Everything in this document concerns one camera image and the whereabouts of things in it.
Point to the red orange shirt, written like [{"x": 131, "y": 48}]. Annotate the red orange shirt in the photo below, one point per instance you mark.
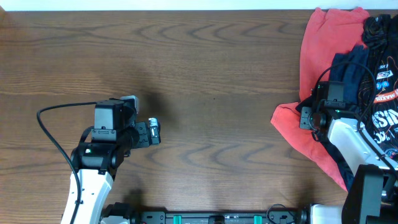
[{"x": 327, "y": 33}]

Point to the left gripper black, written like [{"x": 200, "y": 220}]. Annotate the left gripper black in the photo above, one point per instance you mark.
[{"x": 143, "y": 140}]

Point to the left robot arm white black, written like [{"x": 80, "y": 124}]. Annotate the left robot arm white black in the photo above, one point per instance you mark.
[{"x": 101, "y": 149}]

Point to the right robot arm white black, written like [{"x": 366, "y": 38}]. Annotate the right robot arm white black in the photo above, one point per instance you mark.
[{"x": 372, "y": 197}]

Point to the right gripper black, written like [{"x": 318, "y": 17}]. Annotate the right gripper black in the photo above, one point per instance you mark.
[{"x": 303, "y": 122}]

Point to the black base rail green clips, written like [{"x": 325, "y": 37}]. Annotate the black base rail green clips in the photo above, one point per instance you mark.
[{"x": 278, "y": 214}]

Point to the black printed jersey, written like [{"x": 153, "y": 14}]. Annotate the black printed jersey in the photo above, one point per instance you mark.
[{"x": 380, "y": 36}]

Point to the navy blue garment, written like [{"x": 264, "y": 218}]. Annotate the navy blue garment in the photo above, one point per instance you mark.
[{"x": 351, "y": 74}]

